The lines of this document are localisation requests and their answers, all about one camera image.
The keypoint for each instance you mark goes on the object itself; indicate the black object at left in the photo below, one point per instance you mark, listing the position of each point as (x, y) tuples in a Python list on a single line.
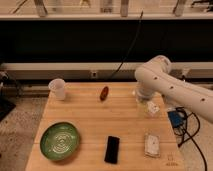
[(5, 105)]

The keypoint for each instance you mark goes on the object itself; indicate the blue connector box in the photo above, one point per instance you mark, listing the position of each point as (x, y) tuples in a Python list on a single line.
[(175, 119)]

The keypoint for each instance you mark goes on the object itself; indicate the small red-brown object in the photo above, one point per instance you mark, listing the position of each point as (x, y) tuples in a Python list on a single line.
[(104, 93)]

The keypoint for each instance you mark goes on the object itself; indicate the green glass plate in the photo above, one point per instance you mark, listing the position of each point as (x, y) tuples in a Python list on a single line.
[(59, 141)]

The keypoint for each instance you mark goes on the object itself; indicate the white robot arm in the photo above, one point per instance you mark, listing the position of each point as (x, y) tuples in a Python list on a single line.
[(153, 76)]

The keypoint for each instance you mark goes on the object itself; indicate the translucent plastic cup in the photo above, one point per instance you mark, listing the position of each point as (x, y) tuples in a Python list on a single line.
[(57, 87)]

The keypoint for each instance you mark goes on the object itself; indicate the black rectangular block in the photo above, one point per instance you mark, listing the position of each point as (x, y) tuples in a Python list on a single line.
[(111, 155)]

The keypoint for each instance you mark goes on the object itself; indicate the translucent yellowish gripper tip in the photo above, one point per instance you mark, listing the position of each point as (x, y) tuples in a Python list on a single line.
[(143, 109)]

